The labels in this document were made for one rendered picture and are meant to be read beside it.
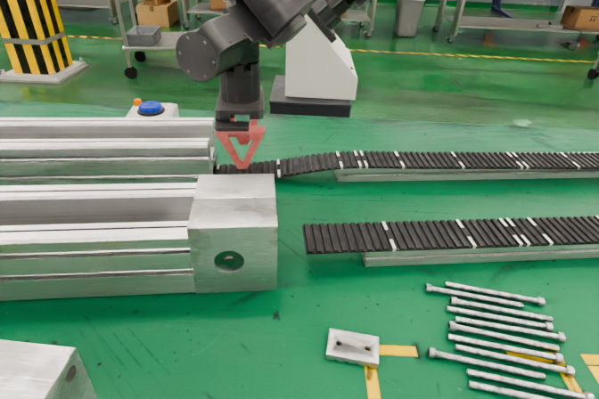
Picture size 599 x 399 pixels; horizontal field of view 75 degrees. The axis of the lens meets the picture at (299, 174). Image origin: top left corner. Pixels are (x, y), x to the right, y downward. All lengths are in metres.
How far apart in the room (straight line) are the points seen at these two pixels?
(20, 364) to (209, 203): 0.21
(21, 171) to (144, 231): 0.28
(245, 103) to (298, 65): 0.40
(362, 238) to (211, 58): 0.28
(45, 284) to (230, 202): 0.21
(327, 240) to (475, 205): 0.27
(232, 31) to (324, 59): 0.49
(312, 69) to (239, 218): 0.60
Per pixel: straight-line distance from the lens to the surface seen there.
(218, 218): 0.41
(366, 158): 0.65
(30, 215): 0.54
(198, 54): 0.48
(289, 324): 0.43
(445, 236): 0.52
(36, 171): 0.66
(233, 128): 0.54
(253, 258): 0.42
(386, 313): 0.46
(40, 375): 0.33
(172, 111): 0.75
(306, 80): 0.95
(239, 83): 0.55
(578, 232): 0.62
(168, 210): 0.48
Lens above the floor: 1.13
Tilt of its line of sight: 32 degrees down
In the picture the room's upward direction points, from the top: 3 degrees clockwise
